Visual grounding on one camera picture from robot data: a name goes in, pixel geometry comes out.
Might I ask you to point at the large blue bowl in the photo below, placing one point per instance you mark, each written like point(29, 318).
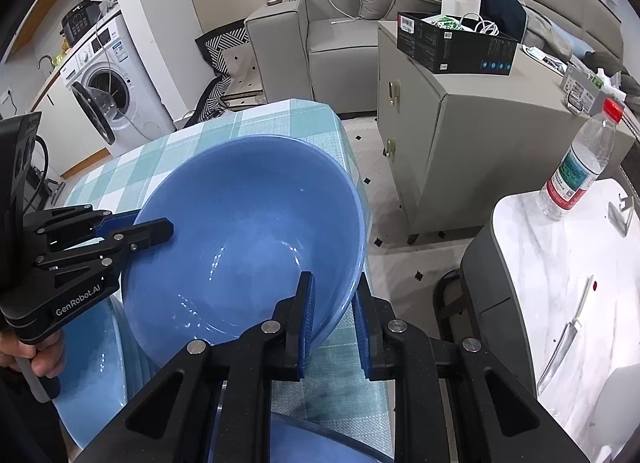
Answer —
point(250, 215)

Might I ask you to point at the black patterned chair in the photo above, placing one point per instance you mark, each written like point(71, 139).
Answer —
point(236, 83)

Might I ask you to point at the white marble side table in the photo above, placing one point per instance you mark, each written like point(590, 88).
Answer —
point(558, 302)

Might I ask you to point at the white washing machine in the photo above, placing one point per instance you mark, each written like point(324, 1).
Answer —
point(108, 80)

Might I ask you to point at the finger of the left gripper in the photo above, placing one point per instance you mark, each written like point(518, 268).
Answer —
point(113, 222)
point(139, 237)

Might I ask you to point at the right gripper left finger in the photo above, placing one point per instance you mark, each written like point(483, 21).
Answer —
point(213, 403)

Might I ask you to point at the white kitchen counter cabinet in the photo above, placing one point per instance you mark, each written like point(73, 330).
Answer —
point(73, 143)

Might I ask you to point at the person's left hand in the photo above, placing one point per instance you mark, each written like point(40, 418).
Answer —
point(48, 358)

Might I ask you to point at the black pressure cooker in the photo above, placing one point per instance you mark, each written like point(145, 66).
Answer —
point(79, 20)

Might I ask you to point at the grey side cabinet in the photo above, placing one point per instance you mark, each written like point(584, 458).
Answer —
point(457, 143)

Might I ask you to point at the clear water bottle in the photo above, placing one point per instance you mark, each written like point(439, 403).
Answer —
point(583, 162)

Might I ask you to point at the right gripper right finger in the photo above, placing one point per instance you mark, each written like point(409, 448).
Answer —
point(453, 402)

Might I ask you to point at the teal checked tablecloth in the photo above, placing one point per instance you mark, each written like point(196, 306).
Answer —
point(333, 393)

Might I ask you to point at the black cardboard box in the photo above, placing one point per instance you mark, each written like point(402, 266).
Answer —
point(444, 50)

